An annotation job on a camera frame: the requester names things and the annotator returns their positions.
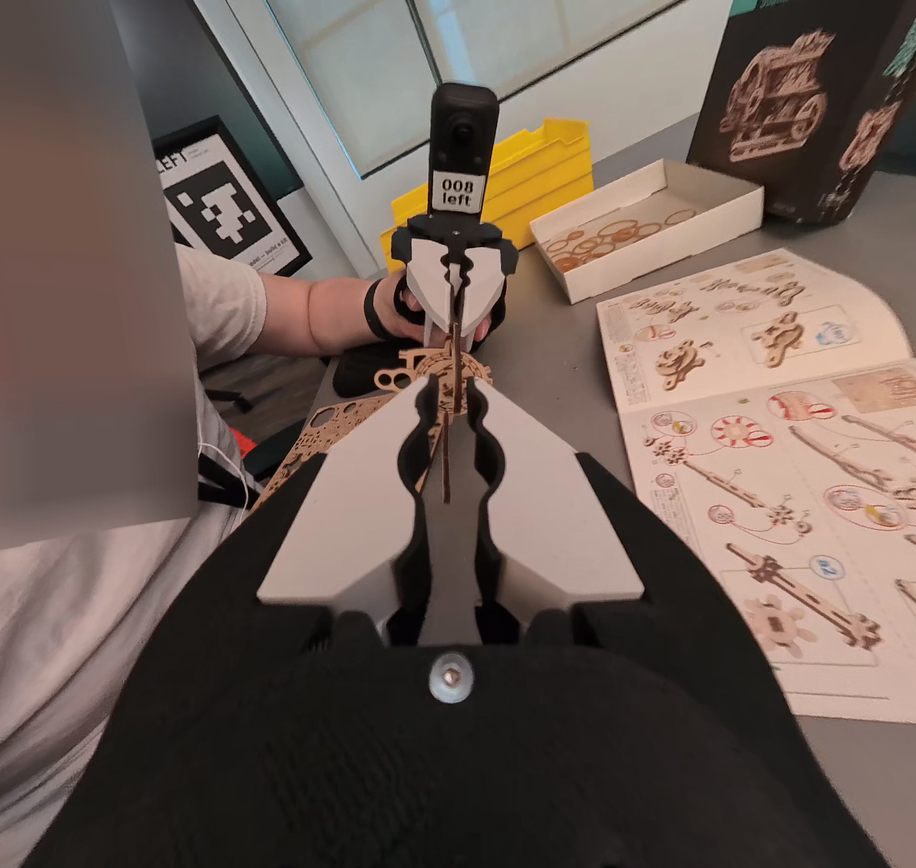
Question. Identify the white cardboard tray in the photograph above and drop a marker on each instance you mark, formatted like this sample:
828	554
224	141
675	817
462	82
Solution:
644	274

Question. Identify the pile of wooden rings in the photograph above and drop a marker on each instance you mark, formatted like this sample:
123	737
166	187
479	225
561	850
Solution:
608	234

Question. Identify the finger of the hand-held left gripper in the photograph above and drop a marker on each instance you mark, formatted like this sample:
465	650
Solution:
483	288
433	281

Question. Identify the illustrated instruction booklet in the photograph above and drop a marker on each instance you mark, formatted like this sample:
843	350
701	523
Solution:
715	453

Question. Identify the yellow plastic bin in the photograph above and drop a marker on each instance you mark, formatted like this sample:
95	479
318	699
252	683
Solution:
544	166

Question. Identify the framed black-white marker sign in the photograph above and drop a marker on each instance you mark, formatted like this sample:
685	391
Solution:
229	216

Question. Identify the person's left forearm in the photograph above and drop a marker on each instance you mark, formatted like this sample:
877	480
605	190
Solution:
322	313

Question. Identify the laser-cut wooden parts sheet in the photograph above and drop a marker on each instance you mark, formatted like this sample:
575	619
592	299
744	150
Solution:
336	424

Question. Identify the black wristband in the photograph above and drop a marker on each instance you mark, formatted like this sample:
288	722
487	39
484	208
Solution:
372	310

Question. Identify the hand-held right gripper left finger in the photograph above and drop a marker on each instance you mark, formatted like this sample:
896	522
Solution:
336	517

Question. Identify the white window frame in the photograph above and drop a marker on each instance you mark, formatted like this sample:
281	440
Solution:
286	116

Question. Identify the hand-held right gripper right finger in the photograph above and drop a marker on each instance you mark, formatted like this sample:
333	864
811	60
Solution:
565	524

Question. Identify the person's left hand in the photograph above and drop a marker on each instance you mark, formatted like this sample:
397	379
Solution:
390	327

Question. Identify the wooden gear model assembly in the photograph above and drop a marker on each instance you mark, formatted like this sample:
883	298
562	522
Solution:
458	367

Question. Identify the dark model kit box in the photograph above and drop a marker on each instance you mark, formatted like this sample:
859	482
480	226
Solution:
787	95

